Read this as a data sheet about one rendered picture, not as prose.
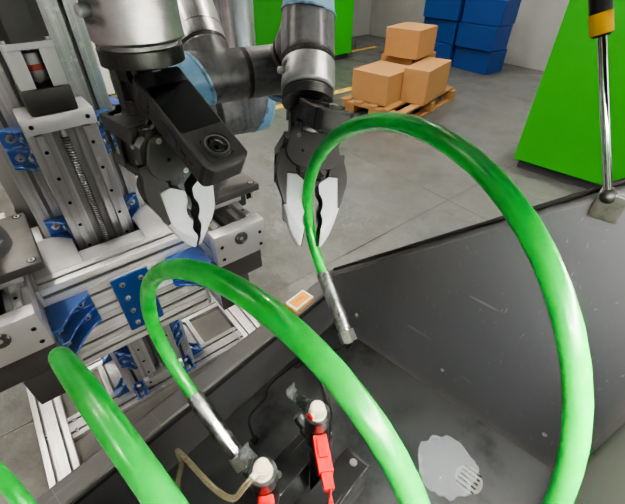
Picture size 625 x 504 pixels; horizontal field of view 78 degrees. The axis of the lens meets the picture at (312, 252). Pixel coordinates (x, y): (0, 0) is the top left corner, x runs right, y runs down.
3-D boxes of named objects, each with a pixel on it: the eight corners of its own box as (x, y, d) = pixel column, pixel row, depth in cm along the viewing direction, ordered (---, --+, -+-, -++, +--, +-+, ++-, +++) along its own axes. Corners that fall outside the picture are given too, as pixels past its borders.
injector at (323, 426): (304, 462, 58) (302, 384, 44) (329, 486, 55) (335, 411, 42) (291, 477, 56) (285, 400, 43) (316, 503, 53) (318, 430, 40)
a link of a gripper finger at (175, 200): (174, 229, 48) (155, 161, 43) (202, 248, 45) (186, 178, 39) (152, 240, 47) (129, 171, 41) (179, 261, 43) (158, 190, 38)
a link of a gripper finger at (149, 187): (186, 208, 43) (168, 133, 38) (195, 213, 42) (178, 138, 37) (148, 226, 41) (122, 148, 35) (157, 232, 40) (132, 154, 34)
